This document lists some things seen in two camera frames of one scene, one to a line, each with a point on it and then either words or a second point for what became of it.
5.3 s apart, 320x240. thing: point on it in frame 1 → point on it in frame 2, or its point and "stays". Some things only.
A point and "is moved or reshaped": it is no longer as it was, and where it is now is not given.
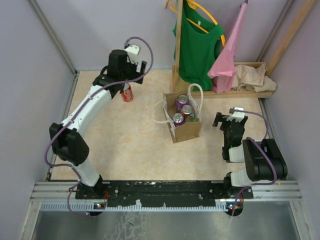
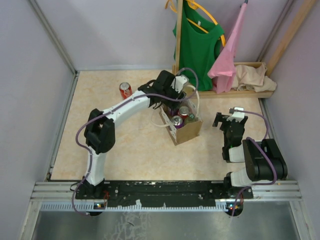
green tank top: x=200 y=44 stays
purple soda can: x=181 y=100 is moved or reshaped
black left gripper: x=136 y=67 → x=172 y=104
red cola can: x=127 y=92 stays
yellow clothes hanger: x=195 y=5 stays
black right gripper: x=220 y=118 stays
